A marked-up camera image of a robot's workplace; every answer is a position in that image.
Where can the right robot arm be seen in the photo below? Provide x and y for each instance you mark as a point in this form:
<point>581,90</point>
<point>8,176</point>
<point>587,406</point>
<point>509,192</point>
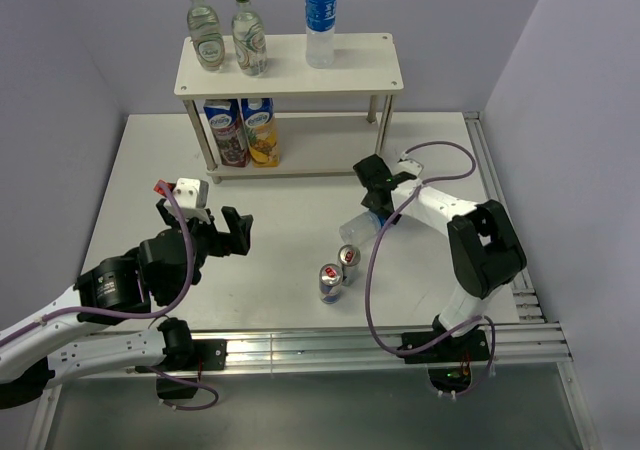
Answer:
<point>486,252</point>

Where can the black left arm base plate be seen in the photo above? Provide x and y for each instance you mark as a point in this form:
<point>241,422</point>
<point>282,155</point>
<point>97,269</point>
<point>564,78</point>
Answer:
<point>197,356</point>

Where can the yellow pineapple juice carton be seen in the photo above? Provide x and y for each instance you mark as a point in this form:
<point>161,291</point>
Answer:
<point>261,131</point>

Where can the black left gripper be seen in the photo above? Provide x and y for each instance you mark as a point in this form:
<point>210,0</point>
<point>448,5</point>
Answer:
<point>237,241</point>

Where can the white two-tier shelf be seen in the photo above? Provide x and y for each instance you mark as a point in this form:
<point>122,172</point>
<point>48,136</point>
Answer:
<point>312,144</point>

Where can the water bottle blue label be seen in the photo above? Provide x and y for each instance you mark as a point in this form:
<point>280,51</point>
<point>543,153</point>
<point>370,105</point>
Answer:
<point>320,16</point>
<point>361,228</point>

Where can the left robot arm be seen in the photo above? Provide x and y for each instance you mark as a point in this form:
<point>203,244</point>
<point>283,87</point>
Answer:
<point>117,314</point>

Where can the purple grape juice carton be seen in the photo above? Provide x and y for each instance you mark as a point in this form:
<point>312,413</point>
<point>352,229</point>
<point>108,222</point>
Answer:
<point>224,119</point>

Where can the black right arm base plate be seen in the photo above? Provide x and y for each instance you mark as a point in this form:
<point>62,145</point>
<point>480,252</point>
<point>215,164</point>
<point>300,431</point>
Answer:
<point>472,347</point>

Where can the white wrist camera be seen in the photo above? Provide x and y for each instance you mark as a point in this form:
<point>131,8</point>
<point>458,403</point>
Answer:
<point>191,196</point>
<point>406,165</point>

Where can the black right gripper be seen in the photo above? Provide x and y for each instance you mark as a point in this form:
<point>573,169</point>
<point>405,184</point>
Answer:
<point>367,203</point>

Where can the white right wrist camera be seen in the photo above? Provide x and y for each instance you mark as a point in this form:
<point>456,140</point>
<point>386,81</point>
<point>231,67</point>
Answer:
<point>406,165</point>

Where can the glass soda bottle green cap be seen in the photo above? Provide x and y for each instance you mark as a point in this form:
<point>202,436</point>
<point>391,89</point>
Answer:
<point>206,35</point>

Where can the aluminium mounting rail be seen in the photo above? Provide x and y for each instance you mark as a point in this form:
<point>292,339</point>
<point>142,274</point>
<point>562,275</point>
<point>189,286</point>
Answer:
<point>283,352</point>

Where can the silver blue energy drink can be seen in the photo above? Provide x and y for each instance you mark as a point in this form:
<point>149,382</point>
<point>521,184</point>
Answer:
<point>349,257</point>

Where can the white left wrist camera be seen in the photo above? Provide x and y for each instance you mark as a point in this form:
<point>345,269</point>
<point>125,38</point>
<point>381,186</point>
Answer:
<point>191,196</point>

